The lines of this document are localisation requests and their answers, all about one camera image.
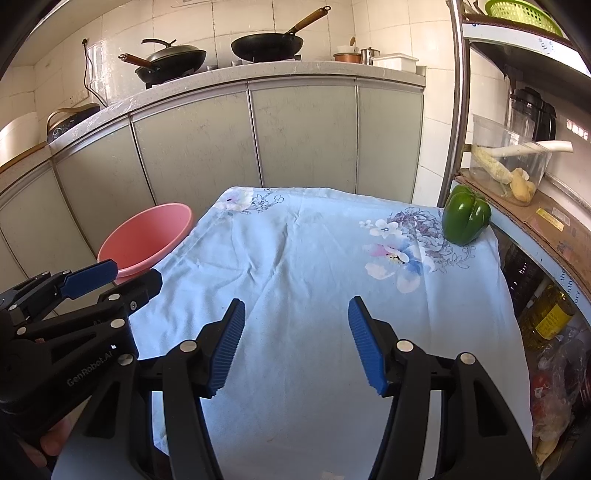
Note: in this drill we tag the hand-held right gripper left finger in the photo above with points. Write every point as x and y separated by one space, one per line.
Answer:
228 346

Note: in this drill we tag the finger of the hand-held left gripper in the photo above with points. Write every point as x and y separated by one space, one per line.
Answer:
90 277
138 288

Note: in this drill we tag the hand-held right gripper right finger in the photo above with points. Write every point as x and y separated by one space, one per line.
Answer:
367 346

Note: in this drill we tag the pink plastic basin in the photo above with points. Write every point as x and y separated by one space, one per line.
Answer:
147 230

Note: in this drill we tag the person's left hand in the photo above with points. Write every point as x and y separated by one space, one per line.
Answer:
55 436

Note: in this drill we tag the light blue floral tablecloth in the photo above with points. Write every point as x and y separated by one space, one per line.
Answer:
300 258

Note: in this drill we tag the white rice cooker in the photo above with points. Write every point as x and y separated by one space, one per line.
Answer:
21 138

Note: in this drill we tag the dark cooker appliance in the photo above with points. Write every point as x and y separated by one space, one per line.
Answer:
69 122

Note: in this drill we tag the green bell pepper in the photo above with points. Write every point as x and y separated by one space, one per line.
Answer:
466 217

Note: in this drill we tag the dark glass bottle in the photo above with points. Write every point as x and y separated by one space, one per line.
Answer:
521 277

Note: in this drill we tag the yellow oil bottle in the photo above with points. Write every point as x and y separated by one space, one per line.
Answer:
549 318

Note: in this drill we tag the clear plastic bag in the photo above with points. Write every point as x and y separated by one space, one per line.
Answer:
558 397

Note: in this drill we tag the black gas stove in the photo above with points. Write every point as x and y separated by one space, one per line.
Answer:
154 84

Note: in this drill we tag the brown cardboard sheet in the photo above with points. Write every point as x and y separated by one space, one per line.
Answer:
545 230

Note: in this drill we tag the pale corn cob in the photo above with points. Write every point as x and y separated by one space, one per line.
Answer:
491 166

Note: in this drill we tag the ginger root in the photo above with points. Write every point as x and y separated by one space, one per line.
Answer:
524 187

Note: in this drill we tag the black wok with lid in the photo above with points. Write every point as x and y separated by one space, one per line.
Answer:
175 57

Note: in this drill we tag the clear plastic tub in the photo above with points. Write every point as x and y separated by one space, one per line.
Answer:
489 134

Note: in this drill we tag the metal shelf rack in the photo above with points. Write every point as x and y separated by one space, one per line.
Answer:
457 92

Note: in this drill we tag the white leek stalk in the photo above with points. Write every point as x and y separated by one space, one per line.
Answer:
549 146

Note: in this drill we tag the white plastic container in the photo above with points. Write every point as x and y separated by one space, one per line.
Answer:
395 62

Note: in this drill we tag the black blender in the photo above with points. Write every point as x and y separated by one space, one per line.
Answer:
531 110

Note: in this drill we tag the copper pot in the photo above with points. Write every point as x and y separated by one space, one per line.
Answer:
347 57

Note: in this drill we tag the steel cup with lid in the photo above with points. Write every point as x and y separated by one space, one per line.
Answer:
369 56

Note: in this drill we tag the white bowl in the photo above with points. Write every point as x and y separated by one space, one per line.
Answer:
346 48

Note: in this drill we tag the green plastic basket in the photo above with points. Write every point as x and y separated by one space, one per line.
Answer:
526 14

